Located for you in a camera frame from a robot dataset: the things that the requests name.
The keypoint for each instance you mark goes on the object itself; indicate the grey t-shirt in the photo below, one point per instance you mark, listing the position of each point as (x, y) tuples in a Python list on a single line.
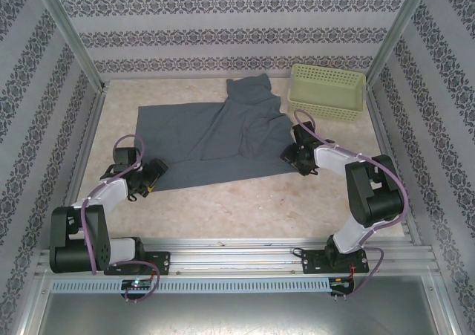
[(222, 142)]

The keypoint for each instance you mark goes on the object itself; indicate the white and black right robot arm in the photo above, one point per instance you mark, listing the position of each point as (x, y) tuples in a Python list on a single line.
[(334, 158)]

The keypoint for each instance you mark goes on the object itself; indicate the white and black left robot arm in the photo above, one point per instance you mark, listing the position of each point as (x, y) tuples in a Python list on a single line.
[(107, 195)]

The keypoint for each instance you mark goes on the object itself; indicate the pale green plastic basket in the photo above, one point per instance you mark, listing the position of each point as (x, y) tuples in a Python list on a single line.
[(326, 97)]

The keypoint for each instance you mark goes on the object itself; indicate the circuit board with green light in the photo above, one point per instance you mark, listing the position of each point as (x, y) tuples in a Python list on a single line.
[(137, 284)]

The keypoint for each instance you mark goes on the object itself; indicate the small circuit board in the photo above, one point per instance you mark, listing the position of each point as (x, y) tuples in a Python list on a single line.
[(341, 283)]

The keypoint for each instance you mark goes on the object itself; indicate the grey metal sheet panel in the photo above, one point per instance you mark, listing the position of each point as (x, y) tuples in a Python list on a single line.
[(237, 312)]

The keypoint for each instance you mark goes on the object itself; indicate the aluminium side rail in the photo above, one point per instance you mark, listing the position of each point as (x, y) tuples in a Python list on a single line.
[(386, 138), (79, 164)]

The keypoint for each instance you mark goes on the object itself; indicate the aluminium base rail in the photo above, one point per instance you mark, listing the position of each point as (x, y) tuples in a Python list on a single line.
[(237, 260)]

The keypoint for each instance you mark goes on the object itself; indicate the aluminium frame post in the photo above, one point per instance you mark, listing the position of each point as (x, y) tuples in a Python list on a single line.
[(71, 34), (395, 34)]

